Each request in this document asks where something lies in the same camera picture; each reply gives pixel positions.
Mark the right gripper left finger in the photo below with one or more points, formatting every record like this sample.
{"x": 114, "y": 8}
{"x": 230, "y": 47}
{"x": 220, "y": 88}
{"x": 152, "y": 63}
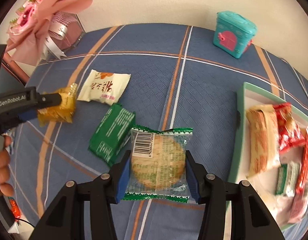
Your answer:
{"x": 64, "y": 217}

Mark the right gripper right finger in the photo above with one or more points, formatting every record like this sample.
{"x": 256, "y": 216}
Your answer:
{"x": 250, "y": 218}

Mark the yellow cake snack packet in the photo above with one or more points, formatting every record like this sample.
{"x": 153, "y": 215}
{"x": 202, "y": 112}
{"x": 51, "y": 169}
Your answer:
{"x": 64, "y": 112}

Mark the pink snack packet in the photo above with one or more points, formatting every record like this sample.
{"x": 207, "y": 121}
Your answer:
{"x": 299, "y": 207}

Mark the green mint snack packet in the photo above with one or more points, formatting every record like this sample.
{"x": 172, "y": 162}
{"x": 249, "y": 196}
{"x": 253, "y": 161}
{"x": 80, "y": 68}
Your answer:
{"x": 287, "y": 179}

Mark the red gold patterned packet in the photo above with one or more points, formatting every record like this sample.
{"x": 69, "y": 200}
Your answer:
{"x": 304, "y": 167}

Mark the beige orange snack packet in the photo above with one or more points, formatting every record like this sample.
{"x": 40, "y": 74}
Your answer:
{"x": 264, "y": 138}

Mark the green white biscuit packet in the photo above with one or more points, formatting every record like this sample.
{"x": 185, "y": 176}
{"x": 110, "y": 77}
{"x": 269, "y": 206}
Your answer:
{"x": 112, "y": 133}

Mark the round cookie clear packet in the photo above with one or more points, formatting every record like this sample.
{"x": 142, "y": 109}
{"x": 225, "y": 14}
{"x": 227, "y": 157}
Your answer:
{"x": 158, "y": 164}

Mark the left hand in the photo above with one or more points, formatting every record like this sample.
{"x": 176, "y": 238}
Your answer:
{"x": 5, "y": 187}

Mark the orange red toy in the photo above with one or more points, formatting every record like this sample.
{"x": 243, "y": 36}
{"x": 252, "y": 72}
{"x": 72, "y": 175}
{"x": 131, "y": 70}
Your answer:
{"x": 14, "y": 208}

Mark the mint green tray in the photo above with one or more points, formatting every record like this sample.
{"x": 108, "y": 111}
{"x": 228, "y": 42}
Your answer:
{"x": 264, "y": 183}

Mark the pink flower bouquet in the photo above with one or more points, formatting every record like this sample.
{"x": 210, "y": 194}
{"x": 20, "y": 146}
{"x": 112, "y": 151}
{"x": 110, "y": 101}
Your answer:
{"x": 28, "y": 33}

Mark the red snack bag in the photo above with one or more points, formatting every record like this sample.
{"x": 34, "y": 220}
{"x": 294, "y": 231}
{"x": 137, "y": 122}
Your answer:
{"x": 289, "y": 133}

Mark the white orange snack packet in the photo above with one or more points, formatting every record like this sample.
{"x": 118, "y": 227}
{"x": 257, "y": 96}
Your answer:
{"x": 103, "y": 87}

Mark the teal pink toy box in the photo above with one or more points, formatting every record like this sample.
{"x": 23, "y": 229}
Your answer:
{"x": 234, "y": 33}

